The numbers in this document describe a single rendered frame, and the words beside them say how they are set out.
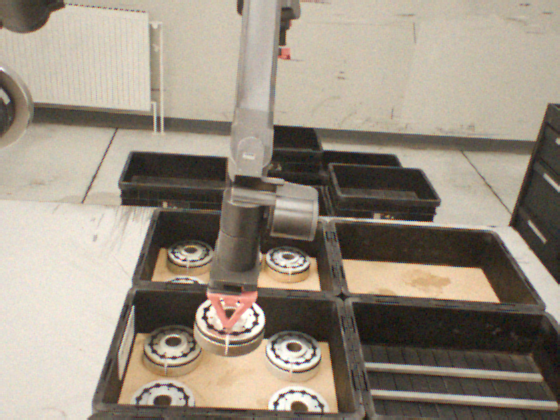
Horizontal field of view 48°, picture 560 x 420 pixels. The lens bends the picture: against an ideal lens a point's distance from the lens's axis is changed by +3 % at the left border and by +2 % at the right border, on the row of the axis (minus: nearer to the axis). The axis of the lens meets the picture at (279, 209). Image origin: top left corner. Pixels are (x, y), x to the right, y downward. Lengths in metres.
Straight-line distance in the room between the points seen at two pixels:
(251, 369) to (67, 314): 0.52
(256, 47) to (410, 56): 3.43
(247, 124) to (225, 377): 0.50
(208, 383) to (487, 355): 0.55
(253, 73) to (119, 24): 3.20
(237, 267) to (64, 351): 0.65
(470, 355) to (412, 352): 0.11
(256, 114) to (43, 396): 0.74
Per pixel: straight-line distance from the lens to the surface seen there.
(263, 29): 0.92
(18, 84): 1.41
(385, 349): 1.26
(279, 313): 1.19
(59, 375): 1.36
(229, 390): 1.12
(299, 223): 0.80
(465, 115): 4.55
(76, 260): 1.68
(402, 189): 2.67
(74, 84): 4.23
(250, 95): 0.86
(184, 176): 2.56
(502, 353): 1.34
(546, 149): 2.76
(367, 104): 4.34
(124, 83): 4.16
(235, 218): 0.80
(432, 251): 1.52
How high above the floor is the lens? 1.63
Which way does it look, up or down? 29 degrees down
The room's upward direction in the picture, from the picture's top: 6 degrees clockwise
